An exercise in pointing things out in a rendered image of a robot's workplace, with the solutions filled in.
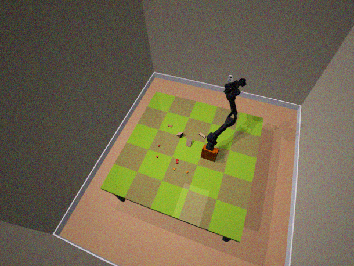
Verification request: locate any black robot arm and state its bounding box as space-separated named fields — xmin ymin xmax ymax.
xmin=206 ymin=88 xmax=241 ymax=151

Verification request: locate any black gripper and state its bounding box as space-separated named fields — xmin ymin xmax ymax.
xmin=224 ymin=78 xmax=247 ymax=92

